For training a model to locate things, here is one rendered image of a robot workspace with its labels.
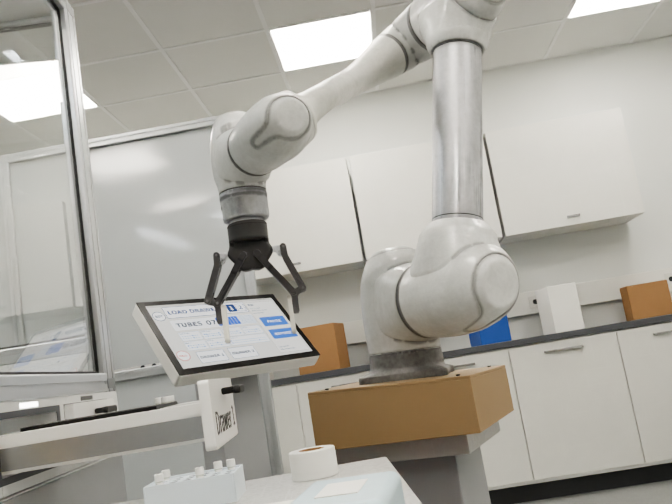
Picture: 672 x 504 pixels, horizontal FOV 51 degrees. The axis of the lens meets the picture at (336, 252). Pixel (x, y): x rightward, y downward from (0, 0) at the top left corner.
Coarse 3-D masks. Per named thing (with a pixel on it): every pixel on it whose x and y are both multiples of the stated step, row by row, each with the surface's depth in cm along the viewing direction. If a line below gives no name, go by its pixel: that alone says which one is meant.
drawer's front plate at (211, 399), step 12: (204, 384) 112; (216, 384) 121; (228, 384) 136; (204, 396) 112; (216, 396) 118; (228, 396) 133; (204, 408) 111; (216, 408) 116; (228, 408) 131; (204, 420) 111; (204, 432) 111; (216, 432) 113; (228, 432) 126; (216, 444) 111
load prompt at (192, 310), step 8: (224, 304) 230; (232, 304) 232; (240, 304) 234; (168, 312) 214; (176, 312) 216; (184, 312) 218; (192, 312) 219; (200, 312) 221; (208, 312) 223; (232, 312) 228; (240, 312) 230
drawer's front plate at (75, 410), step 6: (84, 402) 149; (90, 402) 153; (96, 402) 157; (102, 402) 161; (108, 402) 165; (66, 408) 142; (72, 408) 142; (78, 408) 145; (84, 408) 148; (90, 408) 152; (66, 414) 141; (72, 414) 141; (78, 414) 144; (84, 414) 148; (90, 414) 151; (96, 414) 155
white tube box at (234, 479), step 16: (176, 480) 100; (192, 480) 96; (208, 480) 96; (224, 480) 96; (240, 480) 100; (144, 496) 95; (160, 496) 95; (176, 496) 95; (192, 496) 95; (208, 496) 95; (224, 496) 95; (240, 496) 98
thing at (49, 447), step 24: (168, 408) 113; (192, 408) 113; (24, 432) 112; (48, 432) 112; (72, 432) 112; (96, 432) 112; (120, 432) 112; (144, 432) 112; (168, 432) 112; (192, 432) 112; (0, 456) 111; (24, 456) 111; (48, 456) 111; (72, 456) 111; (96, 456) 112
